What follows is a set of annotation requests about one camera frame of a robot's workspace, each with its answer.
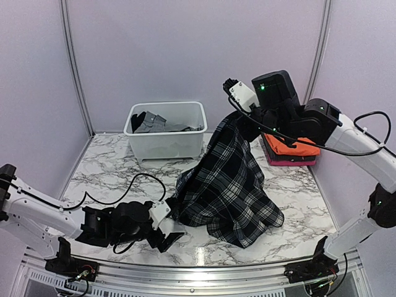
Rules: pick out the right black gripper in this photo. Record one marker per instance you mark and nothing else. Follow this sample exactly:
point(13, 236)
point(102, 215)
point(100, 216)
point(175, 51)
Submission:
point(251, 129)

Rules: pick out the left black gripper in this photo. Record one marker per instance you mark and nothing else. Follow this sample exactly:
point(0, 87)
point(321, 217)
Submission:
point(168, 242)

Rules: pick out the orange t-shirt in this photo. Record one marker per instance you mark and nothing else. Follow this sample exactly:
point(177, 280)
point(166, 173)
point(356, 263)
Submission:
point(301, 150)

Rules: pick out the black white plaid shirt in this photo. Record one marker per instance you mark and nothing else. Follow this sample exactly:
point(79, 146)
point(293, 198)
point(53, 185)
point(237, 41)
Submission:
point(225, 191)

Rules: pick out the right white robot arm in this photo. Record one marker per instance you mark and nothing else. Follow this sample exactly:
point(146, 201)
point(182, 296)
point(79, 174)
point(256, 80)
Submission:
point(344, 186)

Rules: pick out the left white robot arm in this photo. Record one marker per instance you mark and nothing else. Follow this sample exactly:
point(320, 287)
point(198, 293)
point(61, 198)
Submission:
point(44, 223)

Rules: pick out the white plastic laundry bin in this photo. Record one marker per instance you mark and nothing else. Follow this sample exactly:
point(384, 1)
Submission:
point(185, 141)

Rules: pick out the folded dark striped shirt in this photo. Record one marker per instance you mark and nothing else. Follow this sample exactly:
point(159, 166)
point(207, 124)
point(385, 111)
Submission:
point(268, 150)

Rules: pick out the folded pink garment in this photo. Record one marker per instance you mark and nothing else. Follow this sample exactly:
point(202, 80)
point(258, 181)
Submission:
point(284, 160)

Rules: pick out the grey garment in bin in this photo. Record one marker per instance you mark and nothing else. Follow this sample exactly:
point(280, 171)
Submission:
point(154, 123)

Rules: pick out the black garment in bin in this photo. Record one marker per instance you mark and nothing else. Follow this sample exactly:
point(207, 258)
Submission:
point(137, 120)

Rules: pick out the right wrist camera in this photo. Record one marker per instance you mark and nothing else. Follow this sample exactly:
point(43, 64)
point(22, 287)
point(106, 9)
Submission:
point(274, 89)

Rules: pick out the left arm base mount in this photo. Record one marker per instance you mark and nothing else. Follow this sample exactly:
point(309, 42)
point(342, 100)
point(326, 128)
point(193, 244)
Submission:
point(74, 268)

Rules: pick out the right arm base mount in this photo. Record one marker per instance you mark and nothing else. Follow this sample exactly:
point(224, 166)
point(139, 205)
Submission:
point(319, 266)

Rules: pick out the aluminium front frame rail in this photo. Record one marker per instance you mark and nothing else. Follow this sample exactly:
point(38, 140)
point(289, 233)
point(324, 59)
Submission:
point(123, 279)

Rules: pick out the left aluminium wall post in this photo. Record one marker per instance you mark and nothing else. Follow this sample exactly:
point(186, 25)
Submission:
point(72, 59)

